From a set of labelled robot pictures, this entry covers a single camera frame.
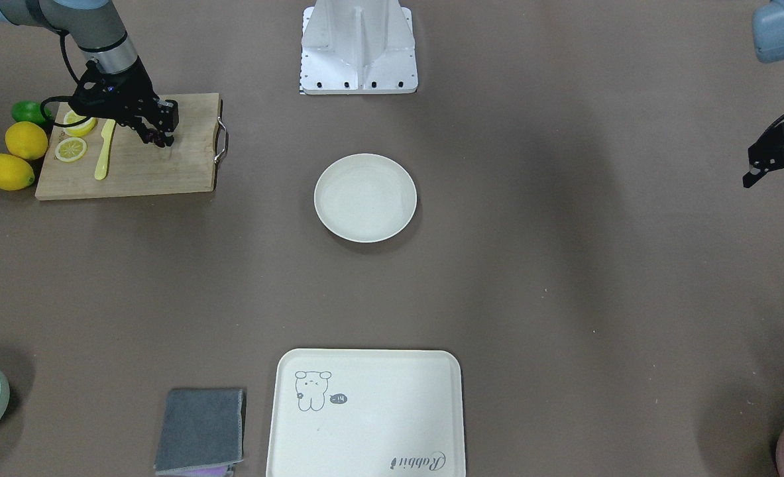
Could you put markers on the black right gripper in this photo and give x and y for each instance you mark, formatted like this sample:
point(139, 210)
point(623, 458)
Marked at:
point(134, 88)

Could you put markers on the cream round plate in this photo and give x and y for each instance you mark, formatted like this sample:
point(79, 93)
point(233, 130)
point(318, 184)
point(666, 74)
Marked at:
point(365, 198)

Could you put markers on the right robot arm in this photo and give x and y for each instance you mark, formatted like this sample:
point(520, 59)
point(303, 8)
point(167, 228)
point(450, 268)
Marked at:
point(95, 27)

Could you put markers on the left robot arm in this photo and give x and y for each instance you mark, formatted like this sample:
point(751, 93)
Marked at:
point(768, 36)

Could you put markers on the cream rabbit tray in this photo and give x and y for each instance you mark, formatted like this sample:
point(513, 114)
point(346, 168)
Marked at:
point(367, 412)

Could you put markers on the yellow plastic knife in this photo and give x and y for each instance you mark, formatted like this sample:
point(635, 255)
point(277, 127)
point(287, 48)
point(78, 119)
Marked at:
point(101, 169)

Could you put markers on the bamboo cutting board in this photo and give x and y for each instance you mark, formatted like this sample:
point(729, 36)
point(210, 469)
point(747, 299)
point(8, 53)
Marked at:
point(189, 165)

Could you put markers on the upper lemon slice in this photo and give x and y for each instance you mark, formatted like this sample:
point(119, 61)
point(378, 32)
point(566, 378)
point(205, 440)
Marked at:
point(77, 126)

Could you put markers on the lemon slice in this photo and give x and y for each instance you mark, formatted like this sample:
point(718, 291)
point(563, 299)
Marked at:
point(77, 126)
point(69, 150)

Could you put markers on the lower lemon slice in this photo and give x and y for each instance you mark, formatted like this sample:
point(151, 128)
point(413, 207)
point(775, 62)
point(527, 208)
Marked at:
point(69, 150)

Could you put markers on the upper whole lemon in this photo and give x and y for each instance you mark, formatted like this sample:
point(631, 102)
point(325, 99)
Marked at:
point(26, 140)

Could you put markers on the whole lemon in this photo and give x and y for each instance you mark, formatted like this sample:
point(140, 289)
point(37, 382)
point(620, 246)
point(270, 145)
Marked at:
point(15, 173)
point(26, 140)

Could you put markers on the green lime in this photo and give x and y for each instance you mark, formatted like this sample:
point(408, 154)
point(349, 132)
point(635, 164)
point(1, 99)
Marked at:
point(29, 111)

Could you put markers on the lower whole lemon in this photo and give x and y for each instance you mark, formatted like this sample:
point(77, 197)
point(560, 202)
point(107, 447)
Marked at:
point(15, 173)

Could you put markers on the grey folded cloth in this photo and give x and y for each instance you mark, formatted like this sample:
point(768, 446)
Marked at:
point(202, 432)

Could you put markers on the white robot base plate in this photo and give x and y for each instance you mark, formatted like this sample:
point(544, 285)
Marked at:
point(358, 48)

